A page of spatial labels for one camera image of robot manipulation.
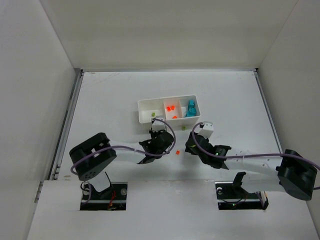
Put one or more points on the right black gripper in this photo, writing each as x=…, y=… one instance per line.
x=194, y=142

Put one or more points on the large blue lego brick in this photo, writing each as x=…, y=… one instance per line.
x=191, y=112

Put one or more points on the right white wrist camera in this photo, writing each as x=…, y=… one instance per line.
x=206, y=129

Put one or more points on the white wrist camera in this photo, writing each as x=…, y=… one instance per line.
x=206, y=129
x=158, y=123

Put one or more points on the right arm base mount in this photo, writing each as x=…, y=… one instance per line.
x=231, y=196

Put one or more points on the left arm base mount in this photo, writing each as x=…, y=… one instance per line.
x=114, y=198

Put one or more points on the blue lego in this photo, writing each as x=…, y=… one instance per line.
x=191, y=104

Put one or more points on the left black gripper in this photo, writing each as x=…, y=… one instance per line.
x=155, y=136

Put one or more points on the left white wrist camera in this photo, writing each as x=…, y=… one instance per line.
x=158, y=123

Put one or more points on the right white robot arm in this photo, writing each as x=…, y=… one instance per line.
x=272, y=172

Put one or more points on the white three-compartment sorting tray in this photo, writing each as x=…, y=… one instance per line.
x=159, y=106

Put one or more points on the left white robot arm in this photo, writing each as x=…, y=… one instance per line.
x=91, y=157

